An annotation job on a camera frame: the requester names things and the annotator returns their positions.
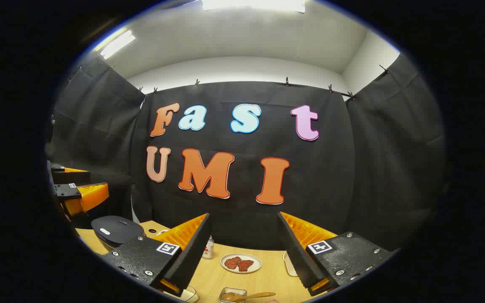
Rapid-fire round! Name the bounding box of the wire metal chopstick holder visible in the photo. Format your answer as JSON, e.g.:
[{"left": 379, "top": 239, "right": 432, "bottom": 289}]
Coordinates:
[{"left": 219, "top": 287, "right": 247, "bottom": 303}]

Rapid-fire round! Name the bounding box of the wooden spoon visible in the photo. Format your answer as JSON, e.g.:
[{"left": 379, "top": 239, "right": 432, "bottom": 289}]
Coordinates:
[{"left": 221, "top": 292, "right": 277, "bottom": 303}]

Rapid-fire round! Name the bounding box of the clear glass dish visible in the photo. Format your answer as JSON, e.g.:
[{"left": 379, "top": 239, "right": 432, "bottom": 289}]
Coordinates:
[{"left": 165, "top": 286, "right": 199, "bottom": 303}]

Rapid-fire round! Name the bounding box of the white round plate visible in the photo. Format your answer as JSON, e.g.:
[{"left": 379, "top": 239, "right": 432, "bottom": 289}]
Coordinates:
[{"left": 220, "top": 253, "right": 262, "bottom": 274}]

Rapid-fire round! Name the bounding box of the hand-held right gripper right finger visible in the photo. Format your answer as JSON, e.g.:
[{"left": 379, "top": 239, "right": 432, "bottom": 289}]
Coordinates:
[{"left": 278, "top": 212, "right": 401, "bottom": 297}]

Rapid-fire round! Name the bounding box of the white toaster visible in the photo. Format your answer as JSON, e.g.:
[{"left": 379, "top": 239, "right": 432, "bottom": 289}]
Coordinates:
[{"left": 282, "top": 251, "right": 298, "bottom": 277}]

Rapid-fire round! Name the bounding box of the black silver rice cooker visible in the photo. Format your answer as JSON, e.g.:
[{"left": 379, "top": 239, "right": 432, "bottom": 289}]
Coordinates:
[{"left": 91, "top": 215, "right": 145, "bottom": 248}]

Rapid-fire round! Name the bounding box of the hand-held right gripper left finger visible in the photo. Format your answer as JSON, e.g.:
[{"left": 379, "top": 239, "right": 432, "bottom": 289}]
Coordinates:
[{"left": 101, "top": 213, "right": 212, "bottom": 297}]

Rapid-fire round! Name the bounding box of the ceiling light panel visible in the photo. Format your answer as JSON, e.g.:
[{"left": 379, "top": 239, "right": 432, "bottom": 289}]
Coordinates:
[{"left": 95, "top": 29, "right": 136, "bottom": 60}]

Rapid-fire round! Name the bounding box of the black backdrop cloth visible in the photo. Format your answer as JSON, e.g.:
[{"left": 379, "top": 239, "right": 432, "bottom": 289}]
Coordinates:
[{"left": 47, "top": 53, "right": 445, "bottom": 253}]

